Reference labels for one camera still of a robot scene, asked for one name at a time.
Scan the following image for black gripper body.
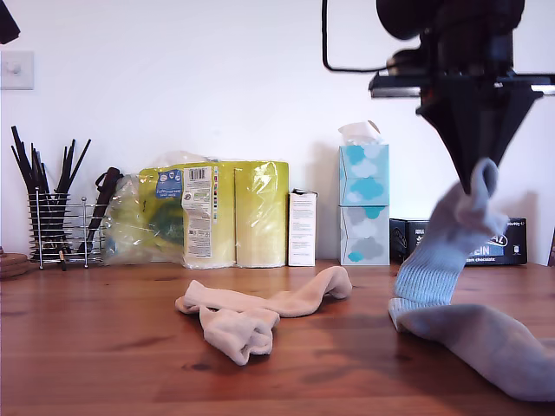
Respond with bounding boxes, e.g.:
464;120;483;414
368;51;555;99

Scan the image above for light blue sock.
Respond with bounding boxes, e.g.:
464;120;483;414
392;157;511;307
387;297;555;402

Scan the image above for beige sock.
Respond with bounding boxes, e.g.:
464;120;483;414
174;266;353;320
198;308;282;367

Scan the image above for white tissue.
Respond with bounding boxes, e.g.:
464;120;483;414
337;120;385;146

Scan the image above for tissue box blue clouds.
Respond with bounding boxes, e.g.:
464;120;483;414
337;142;390;207

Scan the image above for black protein bar box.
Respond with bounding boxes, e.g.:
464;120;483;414
388;218;529;267

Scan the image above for thin black stick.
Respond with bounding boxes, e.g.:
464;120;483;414
63;138;93;195
55;138;76;195
10;125;43;195
29;144;48;195

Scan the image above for tissue box grey clouds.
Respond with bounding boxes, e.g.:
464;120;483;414
339;203;390;266

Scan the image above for small white carton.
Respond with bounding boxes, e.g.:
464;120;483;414
288;187;319;267

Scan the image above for kitchen roll pack green wrap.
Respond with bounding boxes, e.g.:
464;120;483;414
103;149;291;270

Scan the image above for white light switch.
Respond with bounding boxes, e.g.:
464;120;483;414
0;50;35;91

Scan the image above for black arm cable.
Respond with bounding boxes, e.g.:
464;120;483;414
321;0;391;73

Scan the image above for dark brown strapped handle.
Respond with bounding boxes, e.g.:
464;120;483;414
88;166;126;257

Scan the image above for chrome wire caddy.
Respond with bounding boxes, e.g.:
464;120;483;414
26;189;108;270

